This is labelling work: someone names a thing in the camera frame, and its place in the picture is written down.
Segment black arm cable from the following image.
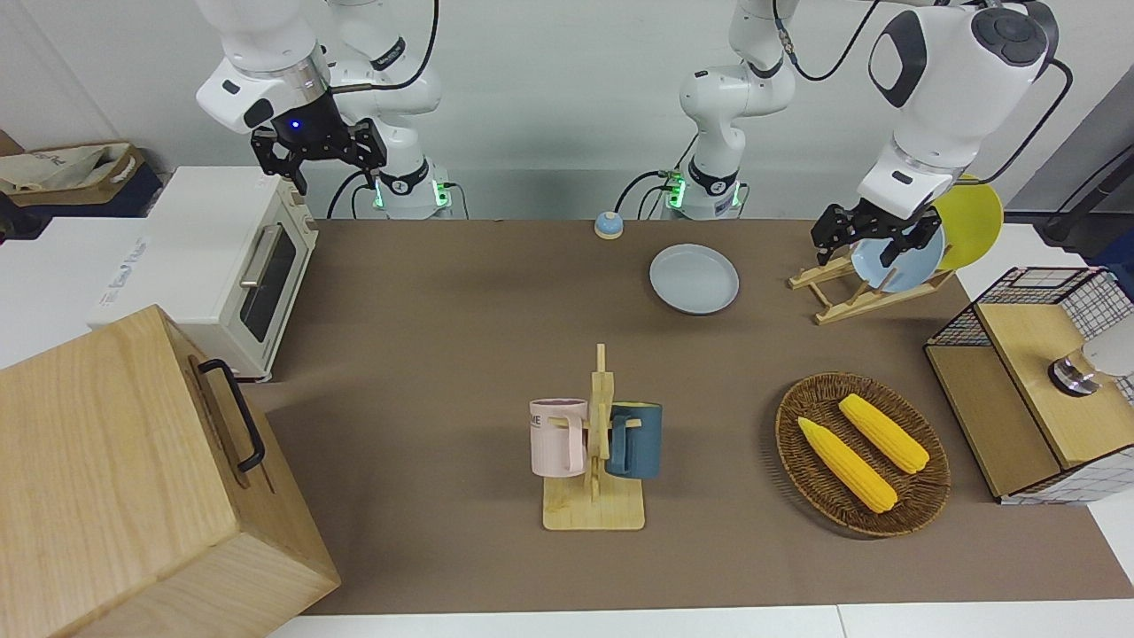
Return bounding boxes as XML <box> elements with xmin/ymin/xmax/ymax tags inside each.
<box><xmin>973</xmin><ymin>57</ymin><xmax>1075</xmax><ymax>187</ymax></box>
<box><xmin>773</xmin><ymin>0</ymin><xmax>882</xmax><ymax>83</ymax></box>
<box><xmin>330</xmin><ymin>0</ymin><xmax>441</xmax><ymax>93</ymax></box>

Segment white foam box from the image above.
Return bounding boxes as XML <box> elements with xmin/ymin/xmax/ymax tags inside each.
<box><xmin>0</xmin><ymin>216</ymin><xmax>153</xmax><ymax>370</ymax></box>

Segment white toaster oven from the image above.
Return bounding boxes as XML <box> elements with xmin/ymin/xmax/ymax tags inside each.
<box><xmin>87</xmin><ymin>166</ymin><xmax>319</xmax><ymax>383</ymax></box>

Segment yellow corn cob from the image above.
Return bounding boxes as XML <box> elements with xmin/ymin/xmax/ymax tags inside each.
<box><xmin>797</xmin><ymin>416</ymin><xmax>898</xmax><ymax>515</ymax></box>
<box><xmin>838</xmin><ymin>393</ymin><xmax>930</xmax><ymax>475</ymax></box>

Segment light blue plate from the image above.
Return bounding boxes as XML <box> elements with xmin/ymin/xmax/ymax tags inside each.
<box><xmin>851</xmin><ymin>223</ymin><xmax>946</xmax><ymax>294</ymax></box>

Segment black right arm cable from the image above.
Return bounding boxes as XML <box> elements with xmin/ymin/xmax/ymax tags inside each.
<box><xmin>330</xmin><ymin>0</ymin><xmax>441</xmax><ymax>93</ymax></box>

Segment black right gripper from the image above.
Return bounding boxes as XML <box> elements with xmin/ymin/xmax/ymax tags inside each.
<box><xmin>251</xmin><ymin>89</ymin><xmax>389</xmax><ymax>197</ymax></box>

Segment black stand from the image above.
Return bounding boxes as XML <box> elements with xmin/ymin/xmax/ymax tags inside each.
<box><xmin>1038</xmin><ymin>149</ymin><xmax>1134</xmax><ymax>251</ymax></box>

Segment brown wicker basket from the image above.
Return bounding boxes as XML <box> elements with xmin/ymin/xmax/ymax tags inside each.
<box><xmin>775</xmin><ymin>372</ymin><xmax>951</xmax><ymax>538</ymax></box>

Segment dark blue crate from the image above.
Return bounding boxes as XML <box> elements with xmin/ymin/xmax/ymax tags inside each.
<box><xmin>0</xmin><ymin>167</ymin><xmax>166</xmax><ymax>242</ymax></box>

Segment black base cable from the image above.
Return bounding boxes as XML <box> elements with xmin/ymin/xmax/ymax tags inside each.
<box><xmin>325</xmin><ymin>167</ymin><xmax>377</xmax><ymax>221</ymax></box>
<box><xmin>615</xmin><ymin>133</ymin><xmax>696</xmax><ymax>221</ymax></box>

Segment wooden plate rack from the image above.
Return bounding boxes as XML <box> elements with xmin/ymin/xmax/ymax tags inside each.
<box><xmin>788</xmin><ymin>255</ymin><xmax>956</xmax><ymax>326</ymax></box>

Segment pink mug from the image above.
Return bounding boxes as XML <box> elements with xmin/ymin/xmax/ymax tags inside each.
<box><xmin>530</xmin><ymin>399</ymin><xmax>591</xmax><ymax>480</ymax></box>

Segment cardboard box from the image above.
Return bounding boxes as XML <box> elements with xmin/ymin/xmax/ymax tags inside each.
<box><xmin>0</xmin><ymin>141</ymin><xmax>148</xmax><ymax>210</ymax></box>

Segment wooden mug tree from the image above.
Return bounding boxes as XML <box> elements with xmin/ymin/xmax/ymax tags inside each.
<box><xmin>542</xmin><ymin>344</ymin><xmax>646</xmax><ymax>532</ymax></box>

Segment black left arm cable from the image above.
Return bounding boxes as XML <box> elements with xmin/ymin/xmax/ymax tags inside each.
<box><xmin>773</xmin><ymin>0</ymin><xmax>882</xmax><ymax>83</ymax></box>
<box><xmin>973</xmin><ymin>57</ymin><xmax>1075</xmax><ymax>187</ymax></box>

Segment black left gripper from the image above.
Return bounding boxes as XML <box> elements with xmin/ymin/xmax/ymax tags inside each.
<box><xmin>812</xmin><ymin>201</ymin><xmax>944</xmax><ymax>272</ymax></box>

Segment wire and wood shelf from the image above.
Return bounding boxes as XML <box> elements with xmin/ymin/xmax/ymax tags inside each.
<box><xmin>924</xmin><ymin>266</ymin><xmax>1134</xmax><ymax>506</ymax></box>

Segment white device with metal ring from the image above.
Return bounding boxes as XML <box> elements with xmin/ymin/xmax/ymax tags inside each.
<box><xmin>1048</xmin><ymin>323</ymin><xmax>1134</xmax><ymax>397</ymax></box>

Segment dark teal mug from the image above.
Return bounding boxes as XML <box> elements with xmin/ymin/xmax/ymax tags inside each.
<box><xmin>607</xmin><ymin>403</ymin><xmax>664</xmax><ymax>480</ymax></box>

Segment brown table mat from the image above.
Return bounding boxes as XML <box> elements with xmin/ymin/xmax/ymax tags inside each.
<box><xmin>237</xmin><ymin>218</ymin><xmax>1134</xmax><ymax>616</ymax></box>

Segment white cloth bag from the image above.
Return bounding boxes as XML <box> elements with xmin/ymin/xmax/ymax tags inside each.
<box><xmin>0</xmin><ymin>146</ymin><xmax>118</xmax><ymax>192</ymax></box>

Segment black cabinet handle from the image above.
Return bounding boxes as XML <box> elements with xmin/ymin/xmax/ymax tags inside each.
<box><xmin>198</xmin><ymin>358</ymin><xmax>267</xmax><ymax>473</ymax></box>

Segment gray round plate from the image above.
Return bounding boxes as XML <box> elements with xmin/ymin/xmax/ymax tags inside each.
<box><xmin>649</xmin><ymin>244</ymin><xmax>740</xmax><ymax>315</ymax></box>

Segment yellow plate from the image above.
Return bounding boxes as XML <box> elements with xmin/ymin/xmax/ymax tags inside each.
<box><xmin>932</xmin><ymin>175</ymin><xmax>1005</xmax><ymax>271</ymax></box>

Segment wooden drawer cabinet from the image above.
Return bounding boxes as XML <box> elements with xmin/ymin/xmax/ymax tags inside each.
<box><xmin>0</xmin><ymin>305</ymin><xmax>342</xmax><ymax>638</ymax></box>

